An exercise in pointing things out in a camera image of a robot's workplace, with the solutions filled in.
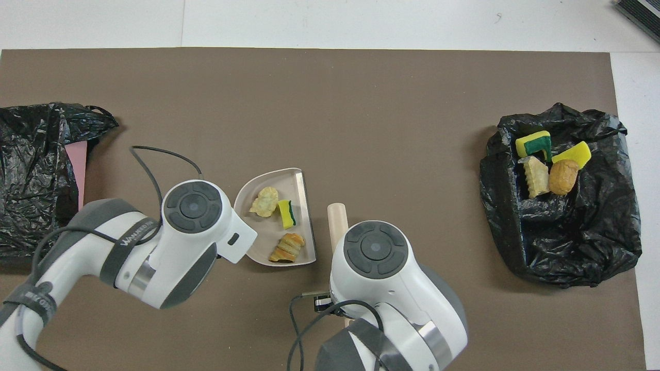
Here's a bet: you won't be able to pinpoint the beige hand brush black bristles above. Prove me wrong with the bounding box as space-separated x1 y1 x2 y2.
327 203 351 244

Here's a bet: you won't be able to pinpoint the black trash bag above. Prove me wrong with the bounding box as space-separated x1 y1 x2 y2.
0 102 120 261

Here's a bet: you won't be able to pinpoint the black trash bag bin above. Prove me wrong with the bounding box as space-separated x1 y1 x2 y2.
480 103 643 289

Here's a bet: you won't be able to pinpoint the brown bread roll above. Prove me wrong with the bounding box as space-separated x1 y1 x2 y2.
548 159 580 196

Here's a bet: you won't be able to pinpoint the brown table mat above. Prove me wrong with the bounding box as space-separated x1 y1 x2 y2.
0 47 648 371

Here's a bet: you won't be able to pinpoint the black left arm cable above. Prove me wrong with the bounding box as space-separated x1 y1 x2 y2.
15 146 204 371

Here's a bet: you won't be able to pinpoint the pink bin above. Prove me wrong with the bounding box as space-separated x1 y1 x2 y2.
64 141 88 212

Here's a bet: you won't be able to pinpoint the small yellow sponge piece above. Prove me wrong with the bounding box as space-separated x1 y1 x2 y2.
277 199 297 230

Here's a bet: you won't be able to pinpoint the black ribbed device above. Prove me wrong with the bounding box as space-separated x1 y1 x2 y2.
615 0 660 44

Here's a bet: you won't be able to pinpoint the pale yellow bread piece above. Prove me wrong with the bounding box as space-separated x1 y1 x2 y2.
250 186 279 218

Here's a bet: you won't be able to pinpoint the striped orange bread piece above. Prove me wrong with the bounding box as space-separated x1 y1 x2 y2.
269 233 306 264

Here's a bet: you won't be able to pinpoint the striped pale bread piece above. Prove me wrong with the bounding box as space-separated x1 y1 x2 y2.
518 156 550 198

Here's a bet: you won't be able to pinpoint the beige plastic dustpan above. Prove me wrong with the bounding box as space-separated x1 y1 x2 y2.
233 167 317 267

